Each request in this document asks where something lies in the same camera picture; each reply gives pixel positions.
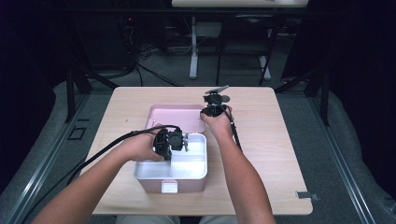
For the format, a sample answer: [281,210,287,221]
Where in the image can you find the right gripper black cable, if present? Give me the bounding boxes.
[211,96,243,152]

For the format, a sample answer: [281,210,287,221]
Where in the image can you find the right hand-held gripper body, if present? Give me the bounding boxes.
[204,85,232,119]

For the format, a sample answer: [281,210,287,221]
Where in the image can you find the black metal stand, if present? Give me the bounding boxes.
[275,66,331,127]
[64,66,120,124]

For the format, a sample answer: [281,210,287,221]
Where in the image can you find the pink storage box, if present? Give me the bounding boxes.
[134,103,208,194]

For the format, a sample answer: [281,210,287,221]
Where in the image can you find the metal floor rail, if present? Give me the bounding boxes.
[307,96,377,224]
[6,92,92,224]

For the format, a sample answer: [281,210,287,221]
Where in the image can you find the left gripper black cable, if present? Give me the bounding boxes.
[21,124,183,224]

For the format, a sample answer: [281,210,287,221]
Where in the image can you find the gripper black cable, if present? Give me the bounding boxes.
[21,124,183,224]
[211,96,243,152]

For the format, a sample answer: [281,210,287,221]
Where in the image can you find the person's right hand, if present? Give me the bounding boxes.
[200,105,234,141]

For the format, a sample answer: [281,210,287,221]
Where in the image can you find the white background desk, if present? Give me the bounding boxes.
[171,0,309,81]

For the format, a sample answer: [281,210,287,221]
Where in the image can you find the dark computer tower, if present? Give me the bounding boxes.
[78,12,138,71]

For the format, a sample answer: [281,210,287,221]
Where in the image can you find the white divided tray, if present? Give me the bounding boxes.
[134,133,208,181]

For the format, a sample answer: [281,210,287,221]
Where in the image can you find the black floor cables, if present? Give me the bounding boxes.
[124,40,185,88]

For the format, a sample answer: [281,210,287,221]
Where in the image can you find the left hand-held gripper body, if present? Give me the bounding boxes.
[153,128,190,154]

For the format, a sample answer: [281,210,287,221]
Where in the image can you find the black chair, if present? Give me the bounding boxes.
[216,13,281,87]

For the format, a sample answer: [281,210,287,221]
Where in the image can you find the person's light trousers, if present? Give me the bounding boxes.
[115,215,238,224]

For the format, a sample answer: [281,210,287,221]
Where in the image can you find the person's left hand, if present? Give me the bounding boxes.
[120,124,164,162]

